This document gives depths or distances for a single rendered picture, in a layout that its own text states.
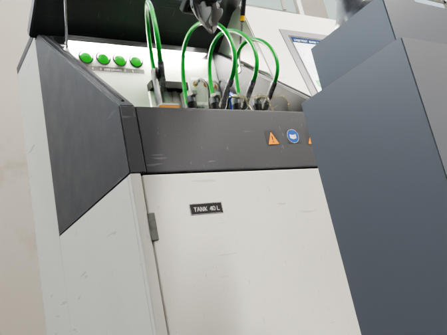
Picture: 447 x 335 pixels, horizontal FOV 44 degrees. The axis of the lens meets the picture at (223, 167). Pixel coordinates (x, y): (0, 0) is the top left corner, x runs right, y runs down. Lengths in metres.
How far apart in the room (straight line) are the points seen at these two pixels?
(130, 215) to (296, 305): 0.44
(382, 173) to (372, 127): 0.07
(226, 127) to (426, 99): 0.62
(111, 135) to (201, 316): 0.45
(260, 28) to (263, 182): 0.86
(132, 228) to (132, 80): 0.86
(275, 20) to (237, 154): 0.93
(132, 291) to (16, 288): 2.08
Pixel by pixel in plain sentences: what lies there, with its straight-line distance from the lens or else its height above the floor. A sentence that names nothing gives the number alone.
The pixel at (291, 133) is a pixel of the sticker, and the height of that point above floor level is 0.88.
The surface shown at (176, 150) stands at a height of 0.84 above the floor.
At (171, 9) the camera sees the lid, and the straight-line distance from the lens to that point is 2.05.
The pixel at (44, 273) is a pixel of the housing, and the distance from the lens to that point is 1.92.
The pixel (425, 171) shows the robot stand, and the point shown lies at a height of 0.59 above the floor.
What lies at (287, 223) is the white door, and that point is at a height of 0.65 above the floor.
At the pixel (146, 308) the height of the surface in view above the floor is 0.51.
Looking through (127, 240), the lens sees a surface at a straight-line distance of 1.24.
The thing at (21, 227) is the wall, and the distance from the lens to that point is 3.36.
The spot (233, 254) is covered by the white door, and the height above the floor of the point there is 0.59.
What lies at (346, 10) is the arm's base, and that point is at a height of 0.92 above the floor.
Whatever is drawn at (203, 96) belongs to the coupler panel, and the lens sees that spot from 2.06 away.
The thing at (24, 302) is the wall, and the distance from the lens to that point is 3.28.
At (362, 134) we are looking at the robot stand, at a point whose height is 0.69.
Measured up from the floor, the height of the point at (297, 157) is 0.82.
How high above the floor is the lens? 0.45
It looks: 15 degrees up
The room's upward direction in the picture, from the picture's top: 12 degrees counter-clockwise
